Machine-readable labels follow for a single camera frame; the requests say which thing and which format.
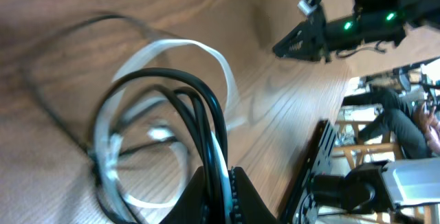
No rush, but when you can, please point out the white cable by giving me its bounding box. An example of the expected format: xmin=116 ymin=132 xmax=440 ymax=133
xmin=92 ymin=38 xmax=247 ymax=224

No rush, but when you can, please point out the seated person in background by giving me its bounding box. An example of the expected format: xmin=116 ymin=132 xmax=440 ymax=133
xmin=342 ymin=89 xmax=439 ymax=159

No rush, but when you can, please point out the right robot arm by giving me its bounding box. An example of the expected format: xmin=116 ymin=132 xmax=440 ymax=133
xmin=272 ymin=0 xmax=439 ymax=63

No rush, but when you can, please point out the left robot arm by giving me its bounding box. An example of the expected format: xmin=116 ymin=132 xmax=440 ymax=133
xmin=163 ymin=153 xmax=439 ymax=224

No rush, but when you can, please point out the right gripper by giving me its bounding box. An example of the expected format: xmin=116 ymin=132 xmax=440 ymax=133
xmin=272 ymin=5 xmax=331 ymax=63

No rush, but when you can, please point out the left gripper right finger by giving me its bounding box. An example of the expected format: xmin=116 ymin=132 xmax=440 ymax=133
xmin=229 ymin=167 xmax=278 ymax=224

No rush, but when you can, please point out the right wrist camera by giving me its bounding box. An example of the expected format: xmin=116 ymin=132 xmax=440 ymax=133
xmin=297 ymin=0 xmax=317 ymax=16

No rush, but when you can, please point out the black cable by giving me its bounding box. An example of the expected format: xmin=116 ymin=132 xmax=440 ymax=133
xmin=20 ymin=12 xmax=230 ymax=224

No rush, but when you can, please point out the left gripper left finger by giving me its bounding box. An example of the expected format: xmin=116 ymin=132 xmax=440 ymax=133
xmin=168 ymin=167 xmax=208 ymax=224

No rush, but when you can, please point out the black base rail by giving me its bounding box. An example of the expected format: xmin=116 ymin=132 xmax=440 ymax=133
xmin=278 ymin=120 xmax=337 ymax=224

